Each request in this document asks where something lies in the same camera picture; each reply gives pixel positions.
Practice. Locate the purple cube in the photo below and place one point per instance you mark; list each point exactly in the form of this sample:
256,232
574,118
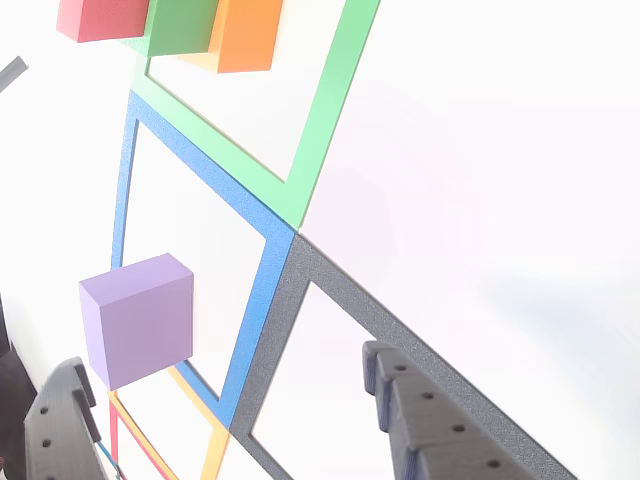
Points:
140,320

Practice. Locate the small red cube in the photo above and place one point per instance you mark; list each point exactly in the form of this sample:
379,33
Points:
100,17

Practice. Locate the green cube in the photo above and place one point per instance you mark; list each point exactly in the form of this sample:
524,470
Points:
177,25

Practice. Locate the orange cube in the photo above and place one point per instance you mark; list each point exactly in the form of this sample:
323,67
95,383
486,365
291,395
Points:
245,35

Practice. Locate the blue tape strip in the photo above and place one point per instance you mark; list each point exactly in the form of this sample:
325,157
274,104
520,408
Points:
109,457

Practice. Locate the red square frame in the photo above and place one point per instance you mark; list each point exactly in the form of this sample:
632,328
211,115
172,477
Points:
114,430

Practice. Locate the black square frame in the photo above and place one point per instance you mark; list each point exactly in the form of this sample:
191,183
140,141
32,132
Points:
400,340

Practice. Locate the orange square frame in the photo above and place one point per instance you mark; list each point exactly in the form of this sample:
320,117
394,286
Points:
215,450

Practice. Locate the blue square frame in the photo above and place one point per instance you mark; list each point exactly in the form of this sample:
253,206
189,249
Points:
260,300

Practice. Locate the green square frame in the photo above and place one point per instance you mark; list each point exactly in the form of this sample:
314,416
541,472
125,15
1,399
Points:
330,100

